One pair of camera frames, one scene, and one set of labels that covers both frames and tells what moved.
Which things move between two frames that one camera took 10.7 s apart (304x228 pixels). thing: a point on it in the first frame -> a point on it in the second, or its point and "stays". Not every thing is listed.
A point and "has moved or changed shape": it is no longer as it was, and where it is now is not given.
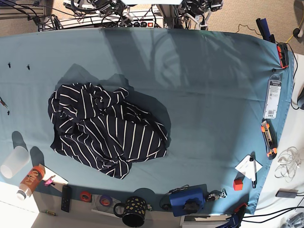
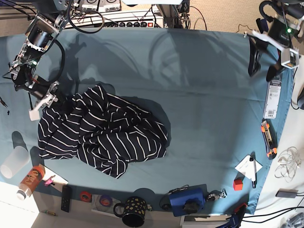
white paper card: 244,166 stays
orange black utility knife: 270,137 stays
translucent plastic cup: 18,158 stays
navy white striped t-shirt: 72,132 has moved or changed shape
